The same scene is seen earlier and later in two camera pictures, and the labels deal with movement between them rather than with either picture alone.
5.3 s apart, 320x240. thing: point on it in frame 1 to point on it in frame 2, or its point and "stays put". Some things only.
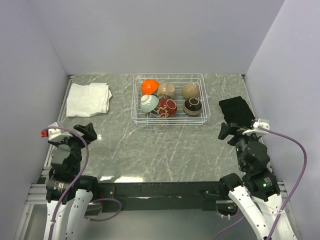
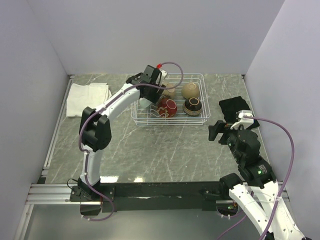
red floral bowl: (167, 108) stays put
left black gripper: (87, 131) to (155, 96)
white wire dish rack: (172, 99) stays put
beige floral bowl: (166, 91) stays put
